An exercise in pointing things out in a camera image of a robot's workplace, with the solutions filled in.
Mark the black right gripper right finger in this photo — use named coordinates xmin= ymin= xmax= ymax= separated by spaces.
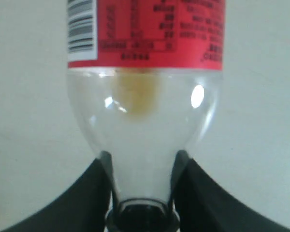
xmin=171 ymin=150 xmax=289 ymax=232

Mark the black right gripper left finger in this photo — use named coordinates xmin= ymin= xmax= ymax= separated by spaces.
xmin=6 ymin=151 xmax=112 ymax=232

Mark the clear bottle red label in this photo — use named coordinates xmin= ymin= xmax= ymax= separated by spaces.
xmin=67 ymin=0 xmax=226 ymax=232

